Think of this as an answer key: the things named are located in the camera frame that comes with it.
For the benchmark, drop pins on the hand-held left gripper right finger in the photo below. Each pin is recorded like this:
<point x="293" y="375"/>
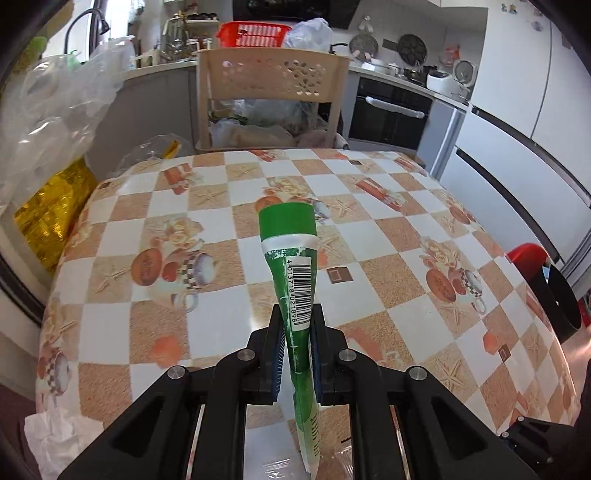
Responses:
<point x="316" y="369"/>

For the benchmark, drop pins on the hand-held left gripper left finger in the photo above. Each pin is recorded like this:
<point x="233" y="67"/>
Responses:
<point x="277" y="364"/>

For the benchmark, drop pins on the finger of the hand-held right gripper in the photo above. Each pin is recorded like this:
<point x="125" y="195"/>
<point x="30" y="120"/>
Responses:
<point x="531" y="438"/>

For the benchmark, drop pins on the green tube with white band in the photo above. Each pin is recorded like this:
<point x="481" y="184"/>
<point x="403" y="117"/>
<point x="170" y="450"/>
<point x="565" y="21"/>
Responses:
<point x="291" y="277"/>

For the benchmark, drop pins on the black trash bin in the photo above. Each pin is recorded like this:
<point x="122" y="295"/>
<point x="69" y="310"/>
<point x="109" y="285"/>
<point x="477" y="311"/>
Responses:
<point x="565" y="304"/>

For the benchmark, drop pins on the red plastic stool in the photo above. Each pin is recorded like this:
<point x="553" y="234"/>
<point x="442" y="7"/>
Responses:
<point x="526" y="256"/>

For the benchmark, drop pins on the white crumpled paper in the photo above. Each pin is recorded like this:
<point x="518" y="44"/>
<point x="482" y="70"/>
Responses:
<point x="55" y="438"/>

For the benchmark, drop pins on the crumpled clear plastic bags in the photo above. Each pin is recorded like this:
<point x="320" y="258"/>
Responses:
<point x="258" y="129"/>

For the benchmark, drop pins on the clear bag with yellow print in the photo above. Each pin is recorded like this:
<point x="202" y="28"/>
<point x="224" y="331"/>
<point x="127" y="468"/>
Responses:
<point x="152" y="150"/>

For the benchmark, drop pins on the black built-in oven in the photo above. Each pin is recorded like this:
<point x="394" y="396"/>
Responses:
<point x="392" y="110"/>

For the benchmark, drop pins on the gold foil bag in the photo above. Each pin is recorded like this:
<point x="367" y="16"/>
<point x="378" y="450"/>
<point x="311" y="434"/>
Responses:
<point x="51" y="217"/>

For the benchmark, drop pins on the beige plastic chair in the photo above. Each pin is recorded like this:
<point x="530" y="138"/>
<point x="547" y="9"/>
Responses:
<point x="272" y="78"/>

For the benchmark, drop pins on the white rice cooker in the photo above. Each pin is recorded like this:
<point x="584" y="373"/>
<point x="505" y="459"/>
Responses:
<point x="441" y="82"/>

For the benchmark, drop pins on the grey round tray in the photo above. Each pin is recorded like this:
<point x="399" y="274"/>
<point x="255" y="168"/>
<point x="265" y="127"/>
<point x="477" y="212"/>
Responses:
<point x="363" y="45"/>

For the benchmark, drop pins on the red plastic basket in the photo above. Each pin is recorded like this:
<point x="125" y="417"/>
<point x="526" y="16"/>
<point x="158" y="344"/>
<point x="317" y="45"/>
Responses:
<point x="254" y="34"/>

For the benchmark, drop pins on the clear bag with blue print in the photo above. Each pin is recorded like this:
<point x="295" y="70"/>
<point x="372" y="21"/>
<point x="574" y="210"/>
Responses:
<point x="309" y="32"/>

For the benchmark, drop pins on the dark round tray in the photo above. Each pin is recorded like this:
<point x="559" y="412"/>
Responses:
<point x="413" y="46"/>

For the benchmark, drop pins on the large clear plastic bag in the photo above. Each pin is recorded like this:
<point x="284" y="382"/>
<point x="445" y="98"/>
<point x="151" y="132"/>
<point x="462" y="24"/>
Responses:
<point x="55" y="106"/>

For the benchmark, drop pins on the white refrigerator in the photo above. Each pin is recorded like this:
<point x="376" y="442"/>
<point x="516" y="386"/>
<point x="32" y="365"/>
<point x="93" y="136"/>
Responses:
<point x="517" y="92"/>

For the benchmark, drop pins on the black range hood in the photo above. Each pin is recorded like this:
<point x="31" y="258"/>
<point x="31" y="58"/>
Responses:
<point x="295" y="9"/>

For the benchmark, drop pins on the kitchen faucet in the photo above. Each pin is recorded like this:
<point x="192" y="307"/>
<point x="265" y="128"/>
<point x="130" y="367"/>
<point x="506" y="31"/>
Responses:
<point x="76" y="21"/>

